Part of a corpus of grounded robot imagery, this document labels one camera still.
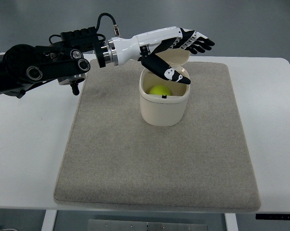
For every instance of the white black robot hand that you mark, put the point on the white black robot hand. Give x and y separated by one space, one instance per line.
144 48

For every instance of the yellow tennis ball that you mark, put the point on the yellow tennis ball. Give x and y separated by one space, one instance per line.
160 90

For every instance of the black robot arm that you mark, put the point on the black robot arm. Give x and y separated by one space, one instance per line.
24 67

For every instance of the beige lidded plastic bin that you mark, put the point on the beige lidded plastic bin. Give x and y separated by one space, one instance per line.
162 110

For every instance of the grey felt mat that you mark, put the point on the grey felt mat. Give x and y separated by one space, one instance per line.
114 158

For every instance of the white table leg left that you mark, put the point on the white table leg left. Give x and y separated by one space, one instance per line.
49 220

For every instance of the white table leg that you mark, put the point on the white table leg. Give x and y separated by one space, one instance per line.
231 222
49 220

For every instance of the white table leg right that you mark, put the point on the white table leg right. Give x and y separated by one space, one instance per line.
231 222

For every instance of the black desk control panel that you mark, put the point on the black desk control panel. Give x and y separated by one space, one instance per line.
263 216

